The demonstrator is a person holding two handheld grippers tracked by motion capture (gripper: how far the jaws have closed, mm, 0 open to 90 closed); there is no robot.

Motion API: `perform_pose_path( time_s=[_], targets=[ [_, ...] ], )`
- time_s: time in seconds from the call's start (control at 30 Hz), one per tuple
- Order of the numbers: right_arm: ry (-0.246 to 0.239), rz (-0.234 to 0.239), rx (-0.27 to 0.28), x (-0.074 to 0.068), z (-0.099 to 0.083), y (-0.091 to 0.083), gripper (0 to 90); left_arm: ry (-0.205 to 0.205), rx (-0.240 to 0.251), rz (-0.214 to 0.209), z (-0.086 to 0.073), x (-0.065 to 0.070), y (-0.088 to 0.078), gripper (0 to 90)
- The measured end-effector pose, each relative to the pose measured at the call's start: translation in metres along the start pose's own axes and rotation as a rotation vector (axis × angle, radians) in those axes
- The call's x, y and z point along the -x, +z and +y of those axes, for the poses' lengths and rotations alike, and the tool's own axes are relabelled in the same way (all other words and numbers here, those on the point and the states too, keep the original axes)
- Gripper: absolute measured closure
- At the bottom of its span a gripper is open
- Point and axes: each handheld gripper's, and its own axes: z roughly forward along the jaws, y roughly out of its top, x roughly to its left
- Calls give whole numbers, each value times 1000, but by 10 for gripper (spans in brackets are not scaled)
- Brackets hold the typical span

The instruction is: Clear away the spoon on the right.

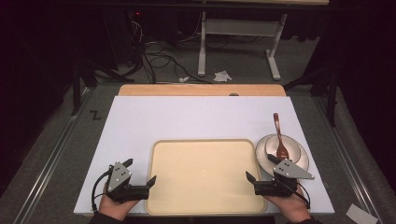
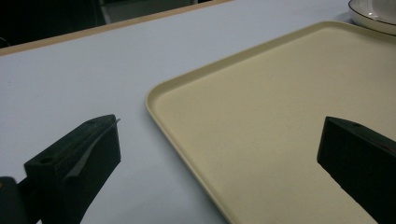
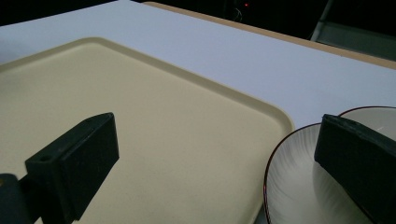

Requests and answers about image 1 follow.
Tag flat white paper sheet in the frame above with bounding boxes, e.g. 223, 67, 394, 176
345, 203, 379, 224

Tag white metal desk frame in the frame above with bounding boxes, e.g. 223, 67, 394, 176
197, 11, 290, 82

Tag white shallow bowl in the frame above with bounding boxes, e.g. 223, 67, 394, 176
264, 134, 303, 165

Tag brown spoon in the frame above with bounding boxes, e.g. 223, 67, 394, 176
273, 112, 290, 160

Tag white table mat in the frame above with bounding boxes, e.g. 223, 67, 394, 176
73, 95, 336, 217

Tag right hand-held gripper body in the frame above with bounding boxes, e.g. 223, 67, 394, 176
254, 159, 316, 198

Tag black metal stand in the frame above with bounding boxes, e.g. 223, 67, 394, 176
70, 57, 135, 117
283, 63, 340, 128

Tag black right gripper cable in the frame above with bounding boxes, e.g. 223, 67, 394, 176
276, 179, 312, 210

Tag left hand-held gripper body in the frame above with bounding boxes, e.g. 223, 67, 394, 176
106, 161, 150, 203

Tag beige plastic tray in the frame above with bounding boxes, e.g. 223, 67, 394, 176
144, 138, 268, 217

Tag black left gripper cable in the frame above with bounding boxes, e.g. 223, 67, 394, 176
91, 167, 114, 213

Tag person's left hand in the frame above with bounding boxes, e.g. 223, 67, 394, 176
98, 193, 140, 222

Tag white plate with dark rim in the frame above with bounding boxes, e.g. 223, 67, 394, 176
254, 133, 310, 179

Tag person's right hand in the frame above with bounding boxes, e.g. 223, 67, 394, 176
263, 186, 312, 224

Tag large crumpled white paper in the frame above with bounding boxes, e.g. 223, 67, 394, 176
212, 70, 233, 84

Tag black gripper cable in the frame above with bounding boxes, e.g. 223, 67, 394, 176
91, 167, 114, 213
276, 179, 312, 210

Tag metal floor rail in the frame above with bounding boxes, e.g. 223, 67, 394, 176
313, 95, 385, 224
12, 88, 92, 224

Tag wooden table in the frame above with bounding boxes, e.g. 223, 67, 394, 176
118, 83, 287, 97

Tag black floor cables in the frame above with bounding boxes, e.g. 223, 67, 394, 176
125, 18, 214, 86

